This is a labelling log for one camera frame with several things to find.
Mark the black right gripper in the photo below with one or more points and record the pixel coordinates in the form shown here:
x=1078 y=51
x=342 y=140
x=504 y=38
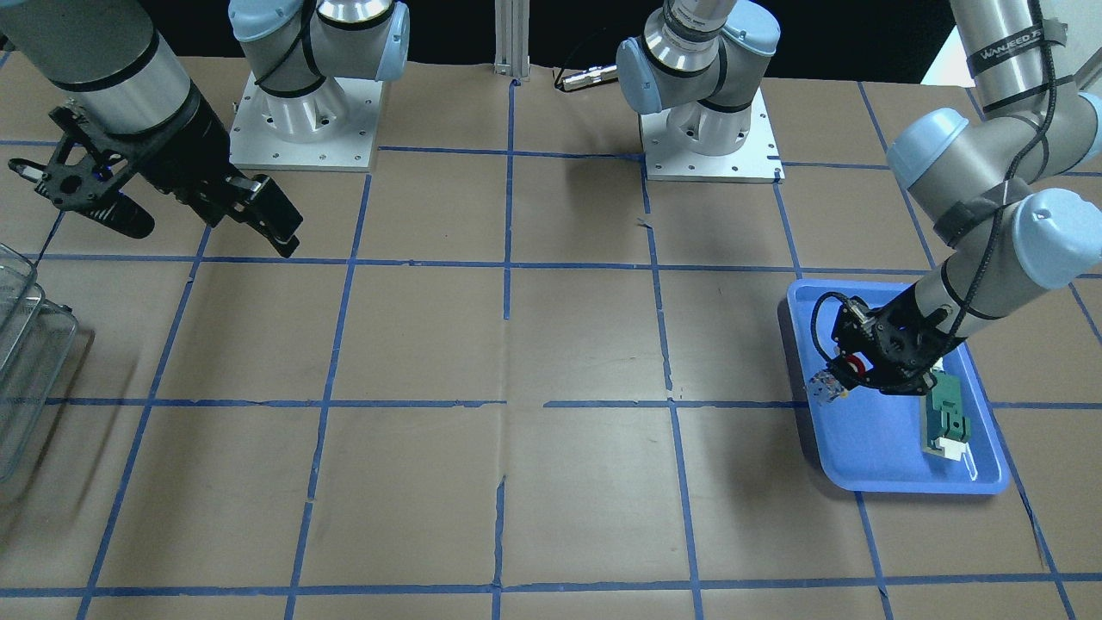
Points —
x=184 y=155

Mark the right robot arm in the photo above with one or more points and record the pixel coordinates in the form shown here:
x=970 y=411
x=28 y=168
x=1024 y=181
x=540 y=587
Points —
x=133 y=109

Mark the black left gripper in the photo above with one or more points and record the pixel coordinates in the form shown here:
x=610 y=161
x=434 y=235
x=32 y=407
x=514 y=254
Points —
x=923 y=346

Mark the aluminium frame post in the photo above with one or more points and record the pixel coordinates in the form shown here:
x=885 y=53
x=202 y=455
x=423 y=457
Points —
x=511 y=26

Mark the red emergency stop button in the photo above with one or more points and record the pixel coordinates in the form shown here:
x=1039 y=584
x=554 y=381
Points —
x=842 y=374

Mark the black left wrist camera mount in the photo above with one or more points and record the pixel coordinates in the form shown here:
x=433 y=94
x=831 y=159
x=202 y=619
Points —
x=857 y=333

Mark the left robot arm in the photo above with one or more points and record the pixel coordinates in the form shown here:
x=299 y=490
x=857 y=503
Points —
x=703 y=61

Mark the blue plastic tray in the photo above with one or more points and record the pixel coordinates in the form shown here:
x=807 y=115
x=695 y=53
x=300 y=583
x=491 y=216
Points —
x=871 y=442

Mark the green terminal block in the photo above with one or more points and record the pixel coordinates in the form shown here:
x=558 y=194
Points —
x=945 y=429

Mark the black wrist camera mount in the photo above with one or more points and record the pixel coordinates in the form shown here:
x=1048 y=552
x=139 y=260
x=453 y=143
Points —
x=86 y=163
x=857 y=333

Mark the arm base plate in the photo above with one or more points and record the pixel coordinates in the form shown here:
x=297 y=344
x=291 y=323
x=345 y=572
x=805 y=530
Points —
x=692 y=143
x=332 y=129

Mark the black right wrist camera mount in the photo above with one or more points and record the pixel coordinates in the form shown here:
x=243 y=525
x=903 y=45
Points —
x=86 y=163

